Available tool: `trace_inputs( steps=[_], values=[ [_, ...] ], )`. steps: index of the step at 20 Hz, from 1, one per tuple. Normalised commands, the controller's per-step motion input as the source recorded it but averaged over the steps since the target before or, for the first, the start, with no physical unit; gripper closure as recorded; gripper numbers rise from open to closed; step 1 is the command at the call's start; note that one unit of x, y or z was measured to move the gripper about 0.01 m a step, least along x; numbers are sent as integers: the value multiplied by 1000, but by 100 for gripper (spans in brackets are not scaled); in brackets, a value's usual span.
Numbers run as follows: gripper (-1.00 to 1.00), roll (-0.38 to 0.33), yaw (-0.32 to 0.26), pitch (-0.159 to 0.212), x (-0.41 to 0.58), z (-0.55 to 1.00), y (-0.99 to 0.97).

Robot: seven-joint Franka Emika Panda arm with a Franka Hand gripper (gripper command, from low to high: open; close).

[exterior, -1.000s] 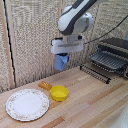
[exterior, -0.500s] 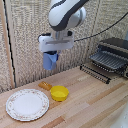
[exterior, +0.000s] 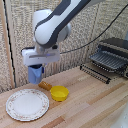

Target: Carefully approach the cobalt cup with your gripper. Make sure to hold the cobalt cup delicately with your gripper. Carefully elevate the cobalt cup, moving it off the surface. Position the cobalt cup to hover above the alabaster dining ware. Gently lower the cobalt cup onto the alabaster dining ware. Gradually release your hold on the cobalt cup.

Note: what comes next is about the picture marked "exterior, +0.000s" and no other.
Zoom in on yellow bowl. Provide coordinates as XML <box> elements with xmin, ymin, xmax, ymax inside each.
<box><xmin>49</xmin><ymin>85</ymin><xmax>70</xmax><ymax>102</ymax></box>

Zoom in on brown bread piece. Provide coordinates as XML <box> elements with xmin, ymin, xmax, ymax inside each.
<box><xmin>38</xmin><ymin>80</ymin><xmax>53</xmax><ymax>92</ymax></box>

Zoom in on cobalt blue cup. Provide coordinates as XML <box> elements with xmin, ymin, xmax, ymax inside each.
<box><xmin>27</xmin><ymin>65</ymin><xmax>44</xmax><ymax>85</ymax></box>

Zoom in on black wire oven rack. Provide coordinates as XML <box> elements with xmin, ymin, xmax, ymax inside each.
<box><xmin>79</xmin><ymin>63</ymin><xmax>112</xmax><ymax>85</ymax></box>

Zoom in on white floral rimmed plate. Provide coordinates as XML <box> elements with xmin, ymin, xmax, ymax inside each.
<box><xmin>5</xmin><ymin>88</ymin><xmax>51</xmax><ymax>122</ymax></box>

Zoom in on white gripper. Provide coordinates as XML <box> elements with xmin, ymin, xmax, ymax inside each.
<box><xmin>21</xmin><ymin>45</ymin><xmax>62</xmax><ymax>76</ymax></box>

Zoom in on black cable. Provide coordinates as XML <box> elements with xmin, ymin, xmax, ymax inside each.
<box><xmin>59</xmin><ymin>2</ymin><xmax>128</xmax><ymax>55</ymax></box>

